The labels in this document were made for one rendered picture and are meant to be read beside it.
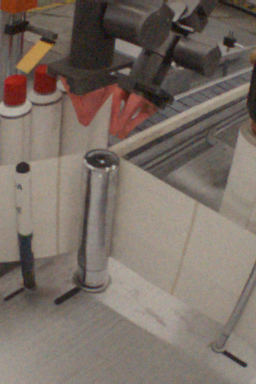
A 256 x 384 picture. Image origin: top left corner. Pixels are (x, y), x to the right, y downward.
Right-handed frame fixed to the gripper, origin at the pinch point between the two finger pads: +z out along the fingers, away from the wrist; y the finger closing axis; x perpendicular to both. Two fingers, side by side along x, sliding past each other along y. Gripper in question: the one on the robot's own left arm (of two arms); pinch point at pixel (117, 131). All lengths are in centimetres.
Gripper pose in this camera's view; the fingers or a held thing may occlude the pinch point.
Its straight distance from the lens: 82.8
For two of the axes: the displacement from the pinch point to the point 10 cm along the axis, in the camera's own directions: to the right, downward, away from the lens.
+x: 4.4, 1.4, 8.9
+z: -4.4, 9.0, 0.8
